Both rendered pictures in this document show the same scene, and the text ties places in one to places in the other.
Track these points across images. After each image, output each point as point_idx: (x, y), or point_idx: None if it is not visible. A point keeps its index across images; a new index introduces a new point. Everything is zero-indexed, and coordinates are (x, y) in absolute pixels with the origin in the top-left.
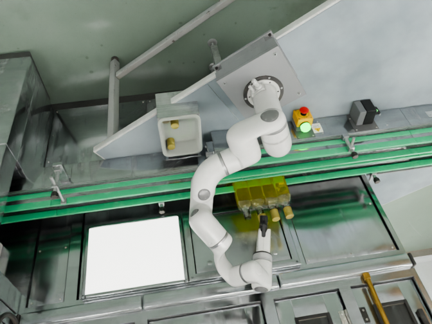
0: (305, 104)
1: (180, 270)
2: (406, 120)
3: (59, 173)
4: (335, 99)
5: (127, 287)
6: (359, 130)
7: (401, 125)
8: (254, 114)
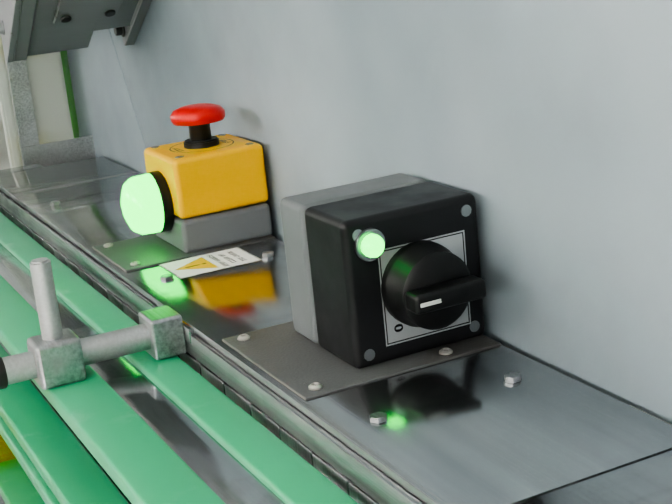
0: (259, 115)
1: None
2: (527, 490)
3: None
4: (341, 128)
5: None
6: (239, 345)
7: (430, 474)
8: (1, 4)
